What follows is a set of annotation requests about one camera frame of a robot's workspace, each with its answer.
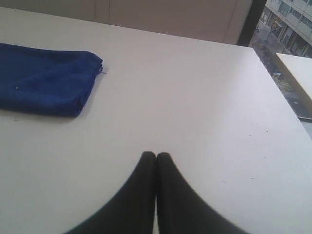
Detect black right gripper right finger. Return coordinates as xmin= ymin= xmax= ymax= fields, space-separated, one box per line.
xmin=156 ymin=153 xmax=245 ymax=234

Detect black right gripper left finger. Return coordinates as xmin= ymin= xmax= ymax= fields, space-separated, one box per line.
xmin=68 ymin=152 xmax=156 ymax=234

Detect blue microfiber cloth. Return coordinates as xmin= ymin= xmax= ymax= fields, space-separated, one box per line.
xmin=0 ymin=43 xmax=103 ymax=117

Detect white side table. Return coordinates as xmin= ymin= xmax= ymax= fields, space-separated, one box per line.
xmin=274 ymin=53 xmax=312 ymax=122

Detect grey building outside window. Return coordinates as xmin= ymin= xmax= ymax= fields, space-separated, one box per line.
xmin=264 ymin=0 xmax=312 ymax=58

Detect black window frame post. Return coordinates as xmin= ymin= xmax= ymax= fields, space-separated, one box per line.
xmin=236 ymin=0 xmax=266 ymax=47

